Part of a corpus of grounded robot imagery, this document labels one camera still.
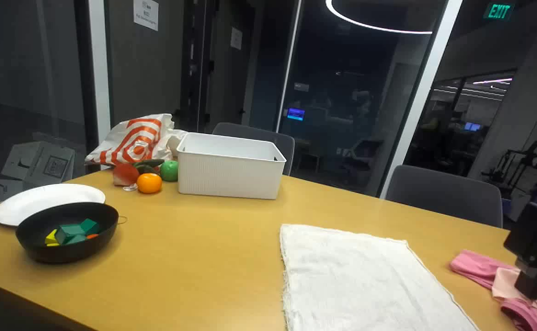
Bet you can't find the green exit sign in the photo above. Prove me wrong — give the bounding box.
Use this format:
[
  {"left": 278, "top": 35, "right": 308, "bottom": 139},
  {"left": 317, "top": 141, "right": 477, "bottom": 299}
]
[{"left": 484, "top": 1, "right": 517, "bottom": 22}]

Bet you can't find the green ball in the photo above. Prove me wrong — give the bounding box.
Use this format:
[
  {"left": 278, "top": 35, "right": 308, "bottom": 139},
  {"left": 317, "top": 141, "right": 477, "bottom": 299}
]
[{"left": 159, "top": 158, "right": 181, "bottom": 183}]

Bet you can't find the white plastic bin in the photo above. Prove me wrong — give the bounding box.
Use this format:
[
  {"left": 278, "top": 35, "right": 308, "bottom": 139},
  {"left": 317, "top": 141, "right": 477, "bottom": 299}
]
[{"left": 175, "top": 130, "right": 289, "bottom": 200}]

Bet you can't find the black stand equipment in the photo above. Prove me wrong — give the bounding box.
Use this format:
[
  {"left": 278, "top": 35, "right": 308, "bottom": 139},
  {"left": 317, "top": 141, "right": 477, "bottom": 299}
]
[{"left": 481, "top": 139, "right": 537, "bottom": 198}]

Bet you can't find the thin white frame post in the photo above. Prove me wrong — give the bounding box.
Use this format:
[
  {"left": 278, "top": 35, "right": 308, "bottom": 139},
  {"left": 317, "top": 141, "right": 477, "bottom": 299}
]
[{"left": 277, "top": 0, "right": 306, "bottom": 134}]

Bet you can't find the pink cloth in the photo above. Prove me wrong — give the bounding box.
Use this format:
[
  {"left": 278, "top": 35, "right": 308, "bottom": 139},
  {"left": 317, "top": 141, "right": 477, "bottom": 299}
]
[{"left": 449, "top": 248, "right": 537, "bottom": 331}]

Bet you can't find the grey cardboard box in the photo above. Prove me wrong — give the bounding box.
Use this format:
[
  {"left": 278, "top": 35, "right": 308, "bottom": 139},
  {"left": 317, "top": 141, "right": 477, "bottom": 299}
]
[
  {"left": 0, "top": 176, "right": 26, "bottom": 204},
  {"left": 0, "top": 139, "right": 78, "bottom": 183}
]

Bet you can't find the small paper notice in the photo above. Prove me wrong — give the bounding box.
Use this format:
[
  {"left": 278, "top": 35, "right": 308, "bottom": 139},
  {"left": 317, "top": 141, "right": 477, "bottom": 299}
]
[{"left": 229, "top": 25, "right": 245, "bottom": 53}]

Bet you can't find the white plate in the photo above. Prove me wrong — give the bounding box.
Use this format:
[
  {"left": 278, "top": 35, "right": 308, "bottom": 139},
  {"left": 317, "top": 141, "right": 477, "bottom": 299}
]
[{"left": 0, "top": 182, "right": 107, "bottom": 228}]

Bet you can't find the orange white striped cloth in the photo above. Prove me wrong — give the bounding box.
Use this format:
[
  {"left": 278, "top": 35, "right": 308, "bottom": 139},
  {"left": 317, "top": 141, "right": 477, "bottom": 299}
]
[{"left": 100, "top": 115, "right": 166, "bottom": 167}]

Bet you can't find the red fruit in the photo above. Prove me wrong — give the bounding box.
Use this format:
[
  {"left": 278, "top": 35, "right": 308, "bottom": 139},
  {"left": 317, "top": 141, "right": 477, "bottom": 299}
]
[{"left": 111, "top": 161, "right": 142, "bottom": 187}]

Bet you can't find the white paper notice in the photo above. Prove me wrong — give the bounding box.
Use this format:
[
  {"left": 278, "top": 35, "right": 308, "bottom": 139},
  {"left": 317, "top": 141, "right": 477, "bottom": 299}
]
[{"left": 133, "top": 0, "right": 163, "bottom": 33}]

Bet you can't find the ring ceiling light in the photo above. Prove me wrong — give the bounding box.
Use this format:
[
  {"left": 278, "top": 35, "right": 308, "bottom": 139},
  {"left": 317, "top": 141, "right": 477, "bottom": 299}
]
[{"left": 324, "top": 0, "right": 437, "bottom": 36}]

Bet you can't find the blue lit screen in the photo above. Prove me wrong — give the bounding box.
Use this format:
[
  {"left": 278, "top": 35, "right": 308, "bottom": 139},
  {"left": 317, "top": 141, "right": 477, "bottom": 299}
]
[{"left": 284, "top": 104, "right": 308, "bottom": 123}]

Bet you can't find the black bowl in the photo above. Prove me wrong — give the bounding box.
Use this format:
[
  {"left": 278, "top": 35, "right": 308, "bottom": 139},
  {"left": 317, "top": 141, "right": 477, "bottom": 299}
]
[{"left": 15, "top": 200, "right": 122, "bottom": 266}]

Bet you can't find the white towel cloth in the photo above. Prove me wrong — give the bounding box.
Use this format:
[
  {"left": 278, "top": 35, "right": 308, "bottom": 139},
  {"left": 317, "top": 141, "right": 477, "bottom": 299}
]
[{"left": 278, "top": 222, "right": 481, "bottom": 331}]

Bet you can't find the green block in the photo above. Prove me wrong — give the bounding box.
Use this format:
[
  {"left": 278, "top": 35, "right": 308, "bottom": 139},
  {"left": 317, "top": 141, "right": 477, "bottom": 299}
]
[
  {"left": 56, "top": 222, "right": 89, "bottom": 246},
  {"left": 78, "top": 217, "right": 102, "bottom": 237}
]

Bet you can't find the white window frame post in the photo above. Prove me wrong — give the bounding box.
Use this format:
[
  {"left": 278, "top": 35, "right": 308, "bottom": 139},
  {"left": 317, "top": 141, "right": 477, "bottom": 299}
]
[
  {"left": 378, "top": 0, "right": 468, "bottom": 198},
  {"left": 87, "top": 0, "right": 113, "bottom": 147}
]

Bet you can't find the orange fruit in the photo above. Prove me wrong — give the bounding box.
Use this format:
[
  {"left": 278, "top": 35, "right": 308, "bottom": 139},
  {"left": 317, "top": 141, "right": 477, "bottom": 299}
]
[{"left": 137, "top": 171, "right": 164, "bottom": 196}]

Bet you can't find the red white striped bag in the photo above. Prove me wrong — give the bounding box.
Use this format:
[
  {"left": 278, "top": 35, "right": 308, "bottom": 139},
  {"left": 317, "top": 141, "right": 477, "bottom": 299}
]
[{"left": 85, "top": 112, "right": 190, "bottom": 165}]

